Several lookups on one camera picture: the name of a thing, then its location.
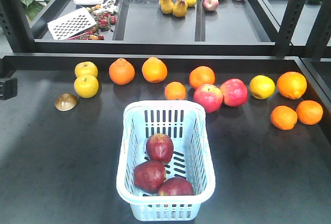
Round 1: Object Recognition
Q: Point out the small orange far right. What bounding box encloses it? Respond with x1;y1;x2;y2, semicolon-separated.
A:
295;100;323;125

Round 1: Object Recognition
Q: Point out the brown pear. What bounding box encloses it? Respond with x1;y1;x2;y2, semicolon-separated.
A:
159;0;197;18

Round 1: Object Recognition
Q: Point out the large orange right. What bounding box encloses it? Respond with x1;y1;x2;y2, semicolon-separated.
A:
277;71;307;100

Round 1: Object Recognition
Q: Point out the pink red apple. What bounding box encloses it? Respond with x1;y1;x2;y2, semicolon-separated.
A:
220;78;248;107

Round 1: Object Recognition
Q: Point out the dark red apple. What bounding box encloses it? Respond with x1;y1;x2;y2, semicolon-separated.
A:
158;177;193;196
145;133;174;165
134;160;166;193

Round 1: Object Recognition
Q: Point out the small orange centre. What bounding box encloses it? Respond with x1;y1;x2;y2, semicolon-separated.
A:
164;81;186;100

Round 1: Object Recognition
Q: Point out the orange behind red apple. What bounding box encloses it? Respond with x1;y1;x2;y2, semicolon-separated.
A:
189;66;216;89

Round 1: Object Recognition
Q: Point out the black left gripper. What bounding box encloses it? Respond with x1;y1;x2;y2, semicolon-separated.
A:
0;78;18;100

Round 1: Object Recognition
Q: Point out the small orange lower right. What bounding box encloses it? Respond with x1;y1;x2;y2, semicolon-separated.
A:
270;105;297;130

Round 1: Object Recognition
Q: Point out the lower yellow apple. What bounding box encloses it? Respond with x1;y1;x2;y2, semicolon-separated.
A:
74;74;99;98

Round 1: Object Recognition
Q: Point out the yellow apple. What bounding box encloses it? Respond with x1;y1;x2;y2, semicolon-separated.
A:
74;74;99;98
74;61;98;78

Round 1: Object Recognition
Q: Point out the white perforated grater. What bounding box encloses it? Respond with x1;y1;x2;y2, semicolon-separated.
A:
47;7;97;40

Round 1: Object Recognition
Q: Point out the red apple middle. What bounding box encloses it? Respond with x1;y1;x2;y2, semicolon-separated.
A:
193;84;223;113

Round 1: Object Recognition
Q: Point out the light blue plastic basket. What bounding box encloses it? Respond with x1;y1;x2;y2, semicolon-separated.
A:
116;100;216;222

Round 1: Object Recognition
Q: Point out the dark red apple front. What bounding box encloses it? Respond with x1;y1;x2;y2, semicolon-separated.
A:
134;160;166;193

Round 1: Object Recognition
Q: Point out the small orange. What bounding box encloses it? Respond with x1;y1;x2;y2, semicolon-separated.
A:
270;105;297;130
295;100;323;125
164;81;186;100

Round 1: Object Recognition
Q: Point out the yellow orange citrus fruit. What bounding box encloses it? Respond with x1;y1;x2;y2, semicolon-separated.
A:
249;75;276;100

